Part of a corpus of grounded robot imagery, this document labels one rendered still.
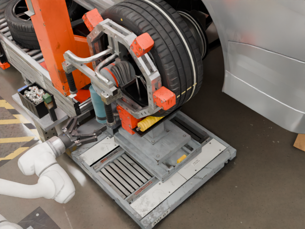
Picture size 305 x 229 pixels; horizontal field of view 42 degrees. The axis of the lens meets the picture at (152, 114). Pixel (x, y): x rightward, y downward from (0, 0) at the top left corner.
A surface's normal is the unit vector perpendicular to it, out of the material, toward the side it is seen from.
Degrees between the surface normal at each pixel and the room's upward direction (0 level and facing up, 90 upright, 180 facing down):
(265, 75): 90
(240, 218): 0
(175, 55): 57
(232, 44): 90
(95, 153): 0
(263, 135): 0
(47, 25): 90
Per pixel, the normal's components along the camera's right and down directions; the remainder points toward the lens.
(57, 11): 0.67, 0.50
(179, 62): 0.58, 0.15
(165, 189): -0.07, -0.70
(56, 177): 0.48, -0.65
